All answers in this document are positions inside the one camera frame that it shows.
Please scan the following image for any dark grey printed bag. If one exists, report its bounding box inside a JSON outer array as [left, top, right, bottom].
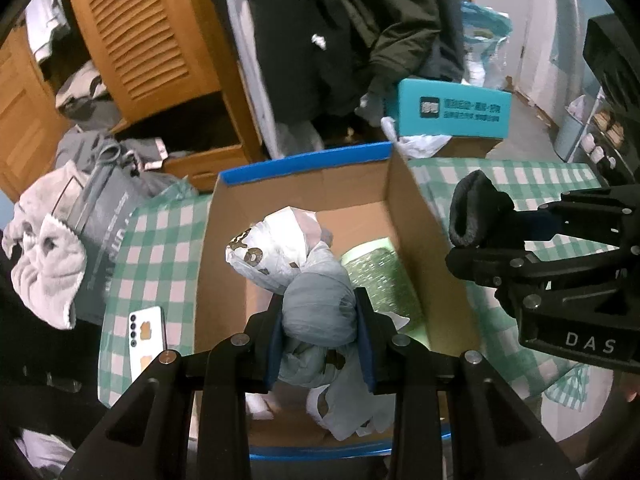
[[75, 164, 152, 326]]

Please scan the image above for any dark grey sock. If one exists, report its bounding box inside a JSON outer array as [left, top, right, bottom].
[[448, 170, 516, 248]]

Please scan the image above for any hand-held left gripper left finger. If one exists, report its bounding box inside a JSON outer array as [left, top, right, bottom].
[[57, 295, 286, 480]]

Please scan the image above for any grey clothes pile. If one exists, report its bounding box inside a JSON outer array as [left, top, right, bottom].
[[54, 125, 169, 177]]

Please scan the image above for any white printed plastic bag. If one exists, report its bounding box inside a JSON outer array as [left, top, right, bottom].
[[225, 207, 337, 293]]

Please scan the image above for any green checkered tablecloth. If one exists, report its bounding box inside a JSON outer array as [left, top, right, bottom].
[[97, 157, 606, 413]]

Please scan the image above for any pale blue-grey plastic bag bundle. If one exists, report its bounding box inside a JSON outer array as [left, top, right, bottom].
[[279, 245, 359, 347]]

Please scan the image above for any black coat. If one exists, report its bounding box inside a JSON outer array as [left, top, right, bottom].
[[249, 0, 382, 128]]

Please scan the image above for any white hanging garment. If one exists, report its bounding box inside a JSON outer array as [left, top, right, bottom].
[[222, 0, 326, 157]]

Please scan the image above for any blue plastic bag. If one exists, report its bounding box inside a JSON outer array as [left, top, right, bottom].
[[460, 2, 514, 87]]

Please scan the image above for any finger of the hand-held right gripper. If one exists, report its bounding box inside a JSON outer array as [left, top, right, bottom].
[[445, 247, 627, 311], [495, 185, 640, 251]]

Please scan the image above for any grey fleece towel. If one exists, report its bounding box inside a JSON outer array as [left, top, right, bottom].
[[2, 162, 89, 331]]

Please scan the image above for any wooden louvered cabinet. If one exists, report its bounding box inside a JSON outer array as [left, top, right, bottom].
[[0, 0, 267, 193]]

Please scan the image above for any white smartphone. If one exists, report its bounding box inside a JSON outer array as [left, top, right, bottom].
[[129, 306, 167, 387]]

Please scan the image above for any teal printed box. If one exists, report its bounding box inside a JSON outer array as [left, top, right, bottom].
[[382, 78, 512, 141]]

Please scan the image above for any olive green jacket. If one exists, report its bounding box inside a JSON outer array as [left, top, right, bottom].
[[340, 0, 467, 127]]

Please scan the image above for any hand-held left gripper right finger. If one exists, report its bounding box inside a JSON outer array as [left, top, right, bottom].
[[352, 287, 566, 480]]

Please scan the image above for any blue-edged cardboard box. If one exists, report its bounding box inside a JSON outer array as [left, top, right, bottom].
[[192, 141, 483, 461]]

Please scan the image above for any green bubble wrap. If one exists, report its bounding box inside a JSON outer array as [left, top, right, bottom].
[[340, 240, 427, 333]]

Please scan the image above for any dark storage shelf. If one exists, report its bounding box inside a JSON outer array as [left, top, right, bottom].
[[570, 12, 640, 186]]

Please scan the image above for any light blue bin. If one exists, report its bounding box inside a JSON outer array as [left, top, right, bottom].
[[554, 105, 584, 162]]

